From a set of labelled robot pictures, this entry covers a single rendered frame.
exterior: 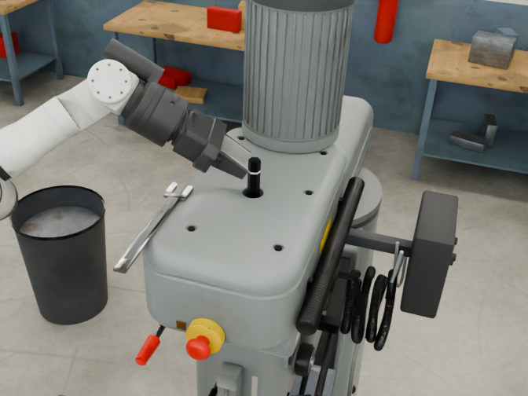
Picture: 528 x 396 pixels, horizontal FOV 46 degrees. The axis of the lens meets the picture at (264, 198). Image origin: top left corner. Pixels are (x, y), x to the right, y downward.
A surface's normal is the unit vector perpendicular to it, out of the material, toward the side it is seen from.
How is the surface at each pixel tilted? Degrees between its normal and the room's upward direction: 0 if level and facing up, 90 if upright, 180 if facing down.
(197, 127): 30
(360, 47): 90
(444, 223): 0
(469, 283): 0
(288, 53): 90
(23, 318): 0
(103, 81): 60
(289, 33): 90
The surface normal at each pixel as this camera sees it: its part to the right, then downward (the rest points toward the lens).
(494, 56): -0.49, 0.46
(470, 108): -0.29, 0.51
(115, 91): 0.25, 0.06
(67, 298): 0.25, 0.59
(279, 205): 0.04, -0.83
